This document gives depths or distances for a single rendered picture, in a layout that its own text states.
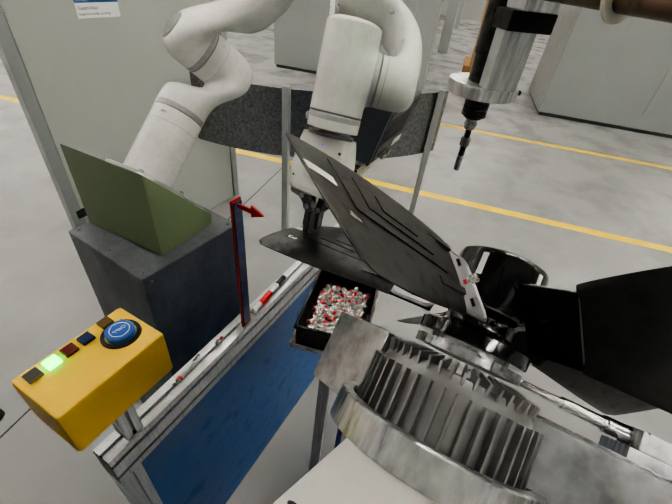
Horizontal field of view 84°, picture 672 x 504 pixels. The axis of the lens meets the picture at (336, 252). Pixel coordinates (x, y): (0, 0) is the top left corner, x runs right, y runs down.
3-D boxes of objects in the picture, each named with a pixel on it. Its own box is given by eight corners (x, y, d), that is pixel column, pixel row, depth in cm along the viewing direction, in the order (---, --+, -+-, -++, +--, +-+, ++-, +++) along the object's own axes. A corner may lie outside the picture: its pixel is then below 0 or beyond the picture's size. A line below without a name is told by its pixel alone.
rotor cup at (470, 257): (523, 372, 53) (554, 290, 55) (532, 366, 41) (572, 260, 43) (428, 330, 60) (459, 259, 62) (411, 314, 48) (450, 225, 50)
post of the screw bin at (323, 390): (315, 480, 140) (334, 346, 90) (308, 477, 140) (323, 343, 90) (317, 472, 142) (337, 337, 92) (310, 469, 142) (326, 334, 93)
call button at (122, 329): (119, 351, 53) (115, 344, 52) (100, 339, 55) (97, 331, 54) (142, 333, 56) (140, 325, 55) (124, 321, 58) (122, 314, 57)
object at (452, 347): (516, 387, 53) (521, 373, 53) (522, 385, 41) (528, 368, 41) (424, 344, 59) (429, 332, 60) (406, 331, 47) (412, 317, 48)
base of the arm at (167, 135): (87, 156, 88) (123, 88, 90) (154, 189, 104) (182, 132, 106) (133, 172, 79) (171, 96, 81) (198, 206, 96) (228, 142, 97)
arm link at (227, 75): (146, 102, 93) (187, 22, 96) (208, 143, 107) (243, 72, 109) (165, 100, 85) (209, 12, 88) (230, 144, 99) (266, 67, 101)
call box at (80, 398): (83, 458, 51) (55, 419, 45) (40, 420, 54) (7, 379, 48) (176, 373, 62) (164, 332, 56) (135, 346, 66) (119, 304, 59)
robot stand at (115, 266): (147, 415, 153) (67, 230, 95) (204, 365, 173) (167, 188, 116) (198, 459, 141) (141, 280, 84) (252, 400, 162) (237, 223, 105)
